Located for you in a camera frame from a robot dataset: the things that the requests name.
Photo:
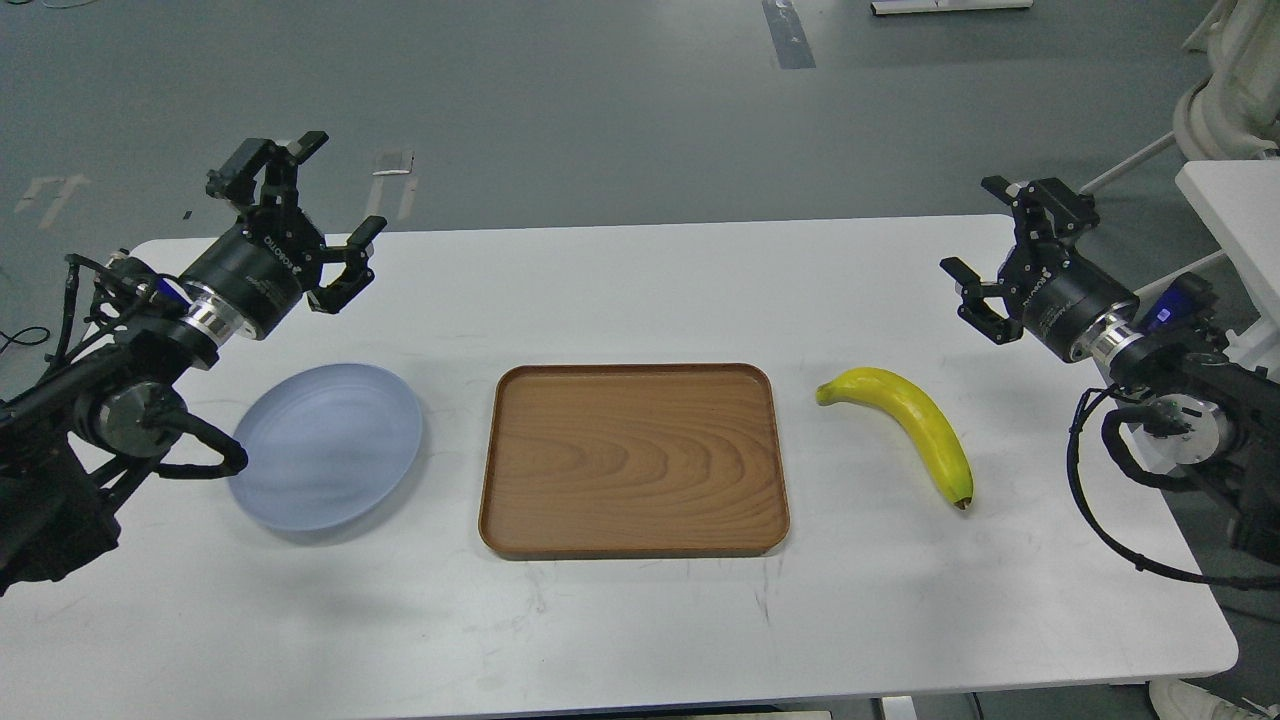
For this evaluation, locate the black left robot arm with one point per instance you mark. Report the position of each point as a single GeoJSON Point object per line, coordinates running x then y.
{"type": "Point", "coordinates": [106, 415]}

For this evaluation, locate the white side table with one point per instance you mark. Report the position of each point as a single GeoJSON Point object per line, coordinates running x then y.
{"type": "Point", "coordinates": [1238, 201]}

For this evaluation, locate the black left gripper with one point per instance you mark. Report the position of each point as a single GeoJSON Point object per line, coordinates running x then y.
{"type": "Point", "coordinates": [253, 275]}

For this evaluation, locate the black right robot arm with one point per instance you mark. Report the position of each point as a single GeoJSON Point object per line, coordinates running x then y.
{"type": "Point", "coordinates": [1186, 417]}

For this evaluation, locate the brown wooden tray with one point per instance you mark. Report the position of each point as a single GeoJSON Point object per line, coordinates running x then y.
{"type": "Point", "coordinates": [633, 461]}

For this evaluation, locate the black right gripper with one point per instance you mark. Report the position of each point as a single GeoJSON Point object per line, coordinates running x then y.
{"type": "Point", "coordinates": [1043, 287]}

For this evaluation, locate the light blue plate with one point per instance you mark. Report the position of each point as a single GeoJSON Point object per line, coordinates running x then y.
{"type": "Point", "coordinates": [326, 446]}

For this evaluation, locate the yellow banana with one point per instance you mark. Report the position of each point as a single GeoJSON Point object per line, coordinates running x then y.
{"type": "Point", "coordinates": [932, 434]}

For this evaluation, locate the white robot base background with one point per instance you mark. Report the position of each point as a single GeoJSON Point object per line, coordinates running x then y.
{"type": "Point", "coordinates": [1232, 114]}

